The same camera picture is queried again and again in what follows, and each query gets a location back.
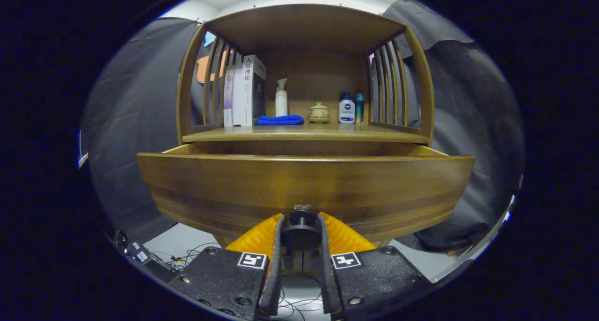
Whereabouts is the white pump bottle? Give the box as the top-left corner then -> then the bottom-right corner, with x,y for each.
275,78 -> 289,117

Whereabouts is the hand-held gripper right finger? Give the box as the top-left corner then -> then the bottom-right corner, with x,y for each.
317,212 -> 433,317

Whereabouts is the thick white book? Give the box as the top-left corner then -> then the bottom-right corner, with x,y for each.
233,54 -> 267,127

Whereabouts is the wooden countertop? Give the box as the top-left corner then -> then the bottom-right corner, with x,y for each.
182,123 -> 430,144

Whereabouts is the tangle of black cables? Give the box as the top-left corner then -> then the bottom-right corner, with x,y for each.
152,241 -> 328,321

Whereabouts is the white lotion bottle blue cap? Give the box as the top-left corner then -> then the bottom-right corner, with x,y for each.
338,92 -> 356,124

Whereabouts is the folded blue cloth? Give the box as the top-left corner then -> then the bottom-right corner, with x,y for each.
256,115 -> 305,126

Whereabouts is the wooden drawer with black knob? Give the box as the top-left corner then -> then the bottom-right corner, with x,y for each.
136,142 -> 476,251

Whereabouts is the thin purple book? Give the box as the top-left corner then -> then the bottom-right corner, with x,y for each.
223,65 -> 235,128

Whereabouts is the brown wooden cabinet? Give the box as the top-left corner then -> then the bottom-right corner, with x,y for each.
175,4 -> 436,249

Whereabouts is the beige lidded teacup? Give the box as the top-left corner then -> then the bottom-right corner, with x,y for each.
307,102 -> 330,124

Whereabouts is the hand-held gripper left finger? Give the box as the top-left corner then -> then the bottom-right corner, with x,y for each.
168,212 -> 286,321

